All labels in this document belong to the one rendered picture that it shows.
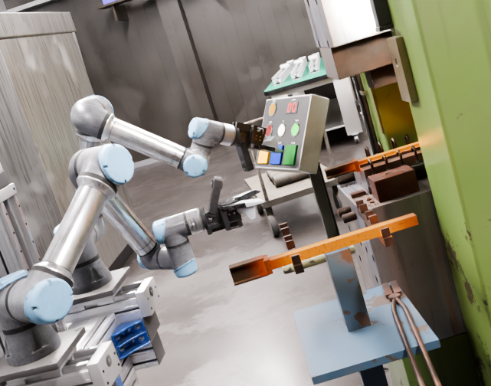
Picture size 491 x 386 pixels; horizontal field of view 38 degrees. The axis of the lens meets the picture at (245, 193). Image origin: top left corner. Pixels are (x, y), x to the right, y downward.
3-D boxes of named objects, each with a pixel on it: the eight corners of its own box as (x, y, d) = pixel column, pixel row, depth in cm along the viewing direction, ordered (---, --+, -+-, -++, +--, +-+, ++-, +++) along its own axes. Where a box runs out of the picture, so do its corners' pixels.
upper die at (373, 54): (338, 80, 207) (330, 47, 205) (327, 76, 226) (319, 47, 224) (478, 37, 206) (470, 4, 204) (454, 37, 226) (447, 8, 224)
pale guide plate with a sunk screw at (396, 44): (411, 103, 183) (394, 38, 179) (401, 100, 192) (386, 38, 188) (418, 100, 183) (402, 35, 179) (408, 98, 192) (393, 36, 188)
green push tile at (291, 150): (292, 165, 259) (295, 144, 259) (282, 164, 266) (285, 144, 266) (297, 166, 260) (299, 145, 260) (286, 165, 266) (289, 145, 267)
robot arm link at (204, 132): (184, 136, 249) (191, 113, 247) (212, 142, 254) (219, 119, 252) (191, 142, 242) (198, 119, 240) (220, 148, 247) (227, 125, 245)
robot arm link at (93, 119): (70, 95, 227) (212, 155, 230) (78, 92, 237) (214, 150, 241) (57, 129, 229) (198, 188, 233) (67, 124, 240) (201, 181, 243)
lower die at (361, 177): (370, 194, 214) (362, 168, 212) (356, 181, 234) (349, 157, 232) (504, 153, 214) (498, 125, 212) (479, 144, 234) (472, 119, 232)
